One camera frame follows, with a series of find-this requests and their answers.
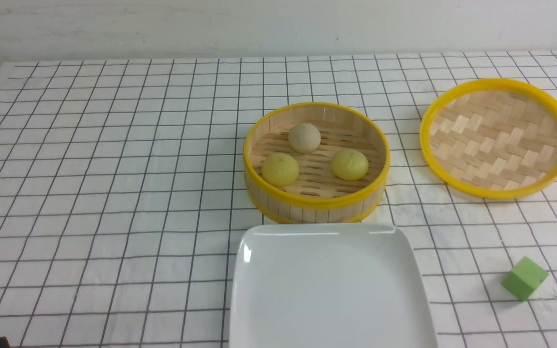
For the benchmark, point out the yellow steamed bun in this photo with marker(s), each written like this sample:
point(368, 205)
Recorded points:
point(350, 164)
point(280, 169)

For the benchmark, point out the beige steamed bun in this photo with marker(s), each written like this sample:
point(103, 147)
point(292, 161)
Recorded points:
point(304, 138)

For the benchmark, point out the white square plate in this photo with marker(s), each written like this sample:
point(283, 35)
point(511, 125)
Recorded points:
point(328, 285)

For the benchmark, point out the bamboo steamer basket yellow rim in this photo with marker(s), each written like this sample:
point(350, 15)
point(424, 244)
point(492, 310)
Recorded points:
point(317, 195)

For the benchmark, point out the white grid tablecloth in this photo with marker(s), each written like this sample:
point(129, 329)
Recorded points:
point(122, 197)

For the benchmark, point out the woven bamboo steamer lid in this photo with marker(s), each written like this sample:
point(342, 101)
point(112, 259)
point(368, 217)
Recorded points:
point(492, 138)

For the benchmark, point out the green foam cube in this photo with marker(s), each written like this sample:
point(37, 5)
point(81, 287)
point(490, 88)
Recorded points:
point(524, 279)

